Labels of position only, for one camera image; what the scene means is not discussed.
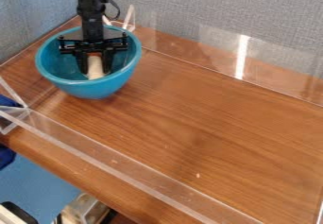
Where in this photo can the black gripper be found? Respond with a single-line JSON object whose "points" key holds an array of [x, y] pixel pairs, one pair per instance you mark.
{"points": [[93, 38]]}

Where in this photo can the white brown-capped toy mushroom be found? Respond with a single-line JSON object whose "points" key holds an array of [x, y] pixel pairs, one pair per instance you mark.
{"points": [[95, 67]]}

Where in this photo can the blue bowl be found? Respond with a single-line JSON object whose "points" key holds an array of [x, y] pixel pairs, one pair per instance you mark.
{"points": [[58, 68]]}

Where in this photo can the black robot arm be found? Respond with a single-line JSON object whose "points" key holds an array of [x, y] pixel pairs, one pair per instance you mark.
{"points": [[91, 8]]}

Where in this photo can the blue cloth object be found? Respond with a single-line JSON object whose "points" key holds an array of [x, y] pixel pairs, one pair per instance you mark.
{"points": [[6, 154]]}

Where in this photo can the clear acrylic front barrier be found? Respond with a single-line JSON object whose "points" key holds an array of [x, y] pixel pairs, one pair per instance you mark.
{"points": [[160, 187]]}

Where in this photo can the clear acrylic barrier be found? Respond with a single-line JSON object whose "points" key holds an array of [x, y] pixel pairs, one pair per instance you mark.
{"points": [[160, 187], [281, 69]]}

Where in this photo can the clear acrylic back barrier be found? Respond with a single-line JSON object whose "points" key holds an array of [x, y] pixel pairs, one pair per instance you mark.
{"points": [[281, 69]]}

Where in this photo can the black white object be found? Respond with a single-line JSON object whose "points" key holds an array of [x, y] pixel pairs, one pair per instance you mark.
{"points": [[13, 215]]}

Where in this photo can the clear acrylic corner bracket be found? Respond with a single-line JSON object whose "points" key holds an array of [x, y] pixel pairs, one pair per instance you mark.
{"points": [[128, 23]]}

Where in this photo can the metal table frame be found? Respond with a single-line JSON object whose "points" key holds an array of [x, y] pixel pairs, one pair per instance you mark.
{"points": [[84, 210]]}

